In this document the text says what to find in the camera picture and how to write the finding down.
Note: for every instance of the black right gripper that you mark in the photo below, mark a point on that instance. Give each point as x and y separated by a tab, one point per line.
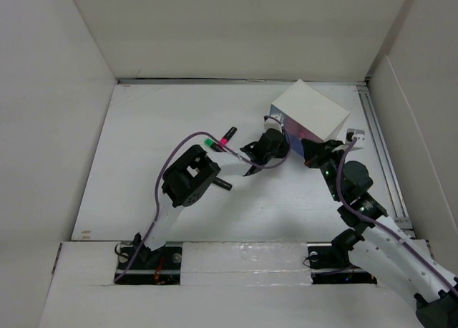
315	152

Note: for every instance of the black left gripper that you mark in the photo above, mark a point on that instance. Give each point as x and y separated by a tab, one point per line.
280	155

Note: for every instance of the dark blue drawer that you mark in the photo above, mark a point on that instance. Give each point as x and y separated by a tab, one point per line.
296	144

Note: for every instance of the light blue drawer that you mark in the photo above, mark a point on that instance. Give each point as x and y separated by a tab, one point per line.
277	111

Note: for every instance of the small black object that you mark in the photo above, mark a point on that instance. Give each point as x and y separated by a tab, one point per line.
222	184

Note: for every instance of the pink drawer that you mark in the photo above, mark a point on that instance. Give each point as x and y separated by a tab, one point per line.
300	131

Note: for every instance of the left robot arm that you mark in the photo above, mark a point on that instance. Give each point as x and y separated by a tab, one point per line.
185	181

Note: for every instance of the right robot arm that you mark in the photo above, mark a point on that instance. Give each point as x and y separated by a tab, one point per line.
373	242

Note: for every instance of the white drawer cabinet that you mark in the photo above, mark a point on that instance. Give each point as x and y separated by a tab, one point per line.
313	110

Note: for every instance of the black pink highlighter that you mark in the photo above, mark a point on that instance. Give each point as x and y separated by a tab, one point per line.
228	136

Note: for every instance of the green cap marker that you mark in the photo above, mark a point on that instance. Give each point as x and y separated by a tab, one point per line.
214	145

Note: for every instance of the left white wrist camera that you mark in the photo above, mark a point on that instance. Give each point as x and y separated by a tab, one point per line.
273	122

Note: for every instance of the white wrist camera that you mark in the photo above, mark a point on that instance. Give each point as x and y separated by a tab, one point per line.
356	137
273	122

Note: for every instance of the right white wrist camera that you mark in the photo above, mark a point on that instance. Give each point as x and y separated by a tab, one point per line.
356	137

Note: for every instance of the aluminium rail right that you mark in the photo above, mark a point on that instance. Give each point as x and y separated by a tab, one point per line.
382	152

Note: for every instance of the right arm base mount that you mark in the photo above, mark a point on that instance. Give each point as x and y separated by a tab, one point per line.
330	265

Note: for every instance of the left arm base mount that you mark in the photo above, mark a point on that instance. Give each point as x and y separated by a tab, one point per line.
138	265

